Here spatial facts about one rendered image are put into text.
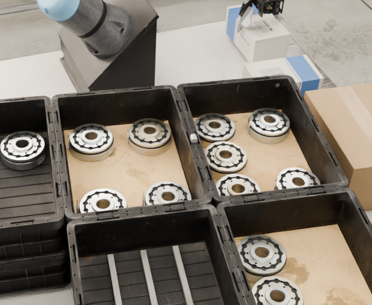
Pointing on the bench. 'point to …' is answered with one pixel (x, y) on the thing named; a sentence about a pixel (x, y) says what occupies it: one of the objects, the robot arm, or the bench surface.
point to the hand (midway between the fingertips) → (257, 27)
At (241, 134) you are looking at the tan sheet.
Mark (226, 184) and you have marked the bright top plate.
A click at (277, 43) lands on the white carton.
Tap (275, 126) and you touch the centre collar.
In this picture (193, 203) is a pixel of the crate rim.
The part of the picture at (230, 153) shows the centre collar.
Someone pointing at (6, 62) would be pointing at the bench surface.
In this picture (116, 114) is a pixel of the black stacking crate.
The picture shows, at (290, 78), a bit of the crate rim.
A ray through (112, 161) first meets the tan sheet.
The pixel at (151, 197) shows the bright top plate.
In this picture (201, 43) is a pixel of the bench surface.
